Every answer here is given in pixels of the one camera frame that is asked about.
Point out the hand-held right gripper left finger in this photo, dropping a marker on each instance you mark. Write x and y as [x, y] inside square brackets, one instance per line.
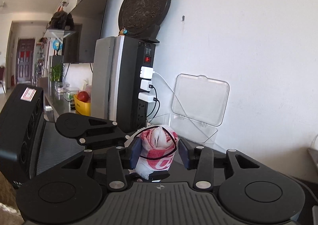
[135, 153]

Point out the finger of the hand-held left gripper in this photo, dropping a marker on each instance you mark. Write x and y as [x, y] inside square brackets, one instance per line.
[106, 136]

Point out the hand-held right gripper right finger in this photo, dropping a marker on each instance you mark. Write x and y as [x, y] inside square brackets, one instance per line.
[184, 153]

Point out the black rubber band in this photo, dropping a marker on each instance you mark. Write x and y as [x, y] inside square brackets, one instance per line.
[159, 158]

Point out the white printed shopping bag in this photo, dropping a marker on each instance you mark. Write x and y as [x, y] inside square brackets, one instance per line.
[159, 140]

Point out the clear plastic lidded box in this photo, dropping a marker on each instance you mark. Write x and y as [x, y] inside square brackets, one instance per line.
[198, 95]

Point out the yellow box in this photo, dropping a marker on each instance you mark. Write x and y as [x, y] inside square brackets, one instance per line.
[83, 108]

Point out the red apple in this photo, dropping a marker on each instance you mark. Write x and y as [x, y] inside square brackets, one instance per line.
[83, 97]

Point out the white flat charger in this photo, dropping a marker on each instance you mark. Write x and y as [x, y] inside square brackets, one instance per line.
[146, 97]

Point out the black power strip tower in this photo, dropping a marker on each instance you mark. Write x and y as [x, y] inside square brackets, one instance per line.
[104, 78]

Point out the white square charger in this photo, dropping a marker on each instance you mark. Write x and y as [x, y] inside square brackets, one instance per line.
[146, 84]
[146, 72]

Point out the green potted plant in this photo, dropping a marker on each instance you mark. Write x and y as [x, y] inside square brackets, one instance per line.
[56, 73]

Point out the dark red door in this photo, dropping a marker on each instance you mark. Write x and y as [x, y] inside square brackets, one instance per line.
[24, 60]

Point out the small globe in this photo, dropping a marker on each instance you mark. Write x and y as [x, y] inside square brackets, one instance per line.
[56, 46]

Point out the black television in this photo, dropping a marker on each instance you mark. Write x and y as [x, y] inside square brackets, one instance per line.
[87, 28]

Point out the black plate stand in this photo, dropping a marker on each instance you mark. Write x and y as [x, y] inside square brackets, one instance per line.
[151, 36]

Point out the brown figurine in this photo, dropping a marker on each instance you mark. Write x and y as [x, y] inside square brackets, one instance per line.
[62, 19]

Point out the dark carved round plate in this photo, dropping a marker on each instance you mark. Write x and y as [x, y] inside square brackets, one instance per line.
[144, 6]

